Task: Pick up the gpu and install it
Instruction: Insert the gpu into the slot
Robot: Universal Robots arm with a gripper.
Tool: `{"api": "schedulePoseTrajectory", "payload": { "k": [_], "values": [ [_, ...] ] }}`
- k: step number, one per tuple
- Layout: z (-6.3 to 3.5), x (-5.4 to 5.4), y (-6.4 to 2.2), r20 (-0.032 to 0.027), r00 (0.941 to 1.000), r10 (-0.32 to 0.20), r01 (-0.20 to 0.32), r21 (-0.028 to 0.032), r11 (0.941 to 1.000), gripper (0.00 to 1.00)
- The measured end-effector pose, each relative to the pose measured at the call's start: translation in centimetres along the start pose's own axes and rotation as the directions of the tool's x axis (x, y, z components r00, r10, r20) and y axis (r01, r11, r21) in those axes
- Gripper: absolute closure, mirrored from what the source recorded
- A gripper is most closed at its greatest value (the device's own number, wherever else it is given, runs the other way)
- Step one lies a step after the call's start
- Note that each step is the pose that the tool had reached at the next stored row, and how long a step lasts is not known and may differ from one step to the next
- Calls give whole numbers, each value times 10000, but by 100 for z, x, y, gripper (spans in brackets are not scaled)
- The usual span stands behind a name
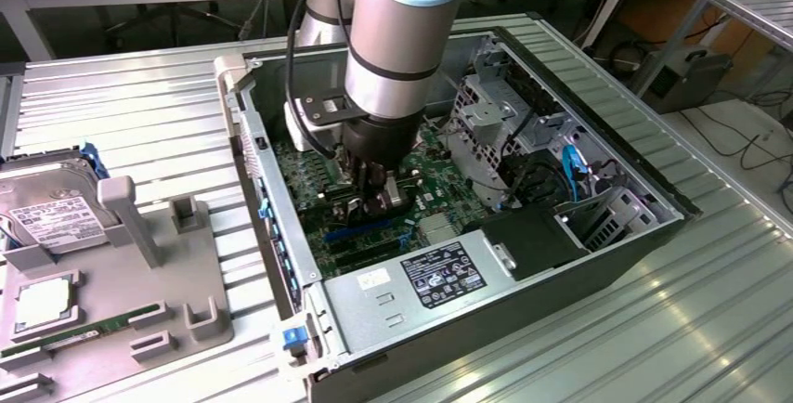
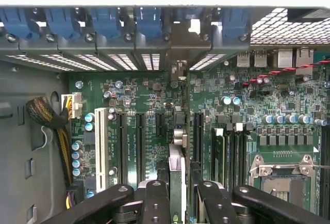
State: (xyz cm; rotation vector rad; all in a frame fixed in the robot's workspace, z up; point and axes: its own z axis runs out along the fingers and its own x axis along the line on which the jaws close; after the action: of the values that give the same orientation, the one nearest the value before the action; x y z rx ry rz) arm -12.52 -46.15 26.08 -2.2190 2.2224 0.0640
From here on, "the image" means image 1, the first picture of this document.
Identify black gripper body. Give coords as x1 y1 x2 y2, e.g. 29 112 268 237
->
337 114 427 177

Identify installed RAM stick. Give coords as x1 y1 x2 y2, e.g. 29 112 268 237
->
316 184 363 212

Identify green motherboard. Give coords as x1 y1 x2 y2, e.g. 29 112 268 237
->
270 112 491 280

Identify blue expansion slot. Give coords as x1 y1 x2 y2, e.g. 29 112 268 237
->
323 225 373 243

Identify silver chipset heat sink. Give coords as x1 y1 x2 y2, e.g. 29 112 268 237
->
416 216 463 244

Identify metal drive cage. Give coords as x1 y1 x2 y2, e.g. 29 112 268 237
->
447 35 565 210

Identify grey power supply unit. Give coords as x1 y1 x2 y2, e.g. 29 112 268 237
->
319 228 519 358

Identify black plastic air shroud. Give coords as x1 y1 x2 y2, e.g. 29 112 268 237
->
461 202 591 282

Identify blue case latch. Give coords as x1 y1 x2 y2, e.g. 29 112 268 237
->
277 325 308 354

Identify open black PC case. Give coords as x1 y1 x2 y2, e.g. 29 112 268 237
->
213 12 704 403

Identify black tripod stand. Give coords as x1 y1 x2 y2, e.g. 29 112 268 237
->
100 0 249 44

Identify blue disk carrier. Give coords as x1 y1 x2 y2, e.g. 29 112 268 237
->
76 141 113 182

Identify grey parts rack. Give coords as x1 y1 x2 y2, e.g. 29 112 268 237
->
0 175 237 403

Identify hard disk with label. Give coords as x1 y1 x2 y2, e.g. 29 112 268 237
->
0 154 122 256

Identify black box on floor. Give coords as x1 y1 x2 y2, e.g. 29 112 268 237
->
639 49 735 114

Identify green RAM stick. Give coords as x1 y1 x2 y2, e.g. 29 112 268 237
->
0 314 134 360

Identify silver CPU chip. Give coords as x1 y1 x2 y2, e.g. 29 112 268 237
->
13 277 77 331

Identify metal slat side table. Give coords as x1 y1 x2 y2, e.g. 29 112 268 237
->
636 0 793 98

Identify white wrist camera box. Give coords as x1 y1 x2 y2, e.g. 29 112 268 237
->
282 95 364 153

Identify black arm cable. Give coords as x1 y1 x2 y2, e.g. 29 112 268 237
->
282 0 340 159

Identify blue SATA wire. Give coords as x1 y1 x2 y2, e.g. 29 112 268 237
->
559 144 591 203

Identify black floor cable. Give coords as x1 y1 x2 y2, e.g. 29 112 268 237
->
679 104 793 173

